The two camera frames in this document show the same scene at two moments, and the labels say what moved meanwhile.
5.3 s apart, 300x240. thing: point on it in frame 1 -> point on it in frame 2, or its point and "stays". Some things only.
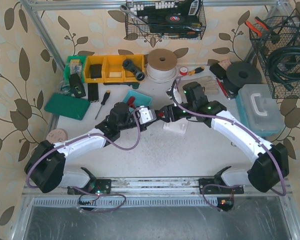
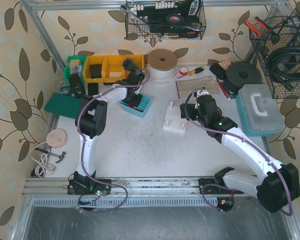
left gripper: [142, 125] -> [134, 99]
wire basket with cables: [284, 51] stays
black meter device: [76, 85] stays
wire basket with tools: [165, 19] stays
